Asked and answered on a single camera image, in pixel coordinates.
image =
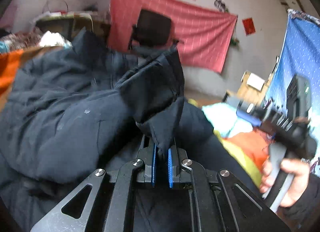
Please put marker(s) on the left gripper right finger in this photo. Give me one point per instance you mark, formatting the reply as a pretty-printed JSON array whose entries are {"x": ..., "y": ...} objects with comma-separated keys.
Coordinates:
[{"x": 175, "y": 172}]

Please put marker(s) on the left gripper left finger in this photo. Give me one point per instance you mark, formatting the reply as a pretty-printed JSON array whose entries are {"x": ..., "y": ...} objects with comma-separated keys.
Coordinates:
[{"x": 147, "y": 153}]

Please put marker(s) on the dark navy padded jacket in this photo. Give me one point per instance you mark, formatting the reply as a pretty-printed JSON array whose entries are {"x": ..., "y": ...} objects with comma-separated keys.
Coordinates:
[{"x": 75, "y": 110}]

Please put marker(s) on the colourful patchwork quilt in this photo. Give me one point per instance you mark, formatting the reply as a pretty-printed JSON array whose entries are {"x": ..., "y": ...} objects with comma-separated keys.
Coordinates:
[{"x": 246, "y": 144}]

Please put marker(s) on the wooden chair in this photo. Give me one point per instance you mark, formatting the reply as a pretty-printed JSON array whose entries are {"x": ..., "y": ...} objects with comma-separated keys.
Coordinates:
[{"x": 252, "y": 88}]

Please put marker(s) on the black office chair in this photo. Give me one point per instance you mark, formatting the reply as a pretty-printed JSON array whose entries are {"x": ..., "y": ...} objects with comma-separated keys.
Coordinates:
[{"x": 153, "y": 32}]

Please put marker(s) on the wooden desk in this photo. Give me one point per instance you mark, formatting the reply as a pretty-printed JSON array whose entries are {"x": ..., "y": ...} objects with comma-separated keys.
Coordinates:
[{"x": 69, "y": 24}]

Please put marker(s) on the floral white red pillow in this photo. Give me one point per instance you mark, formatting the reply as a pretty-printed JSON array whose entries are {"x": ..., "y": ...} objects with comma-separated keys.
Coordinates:
[{"x": 36, "y": 38}]

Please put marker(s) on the blue starry wall hanging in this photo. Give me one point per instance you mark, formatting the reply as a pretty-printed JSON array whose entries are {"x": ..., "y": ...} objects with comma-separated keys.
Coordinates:
[{"x": 299, "y": 55}]

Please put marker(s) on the red paper wall square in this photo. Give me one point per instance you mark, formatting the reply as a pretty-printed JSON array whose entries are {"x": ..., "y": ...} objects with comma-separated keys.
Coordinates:
[{"x": 248, "y": 26}]

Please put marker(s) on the red checked wall cloth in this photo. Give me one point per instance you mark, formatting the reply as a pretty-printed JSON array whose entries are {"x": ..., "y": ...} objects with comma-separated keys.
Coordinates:
[{"x": 204, "y": 34}]

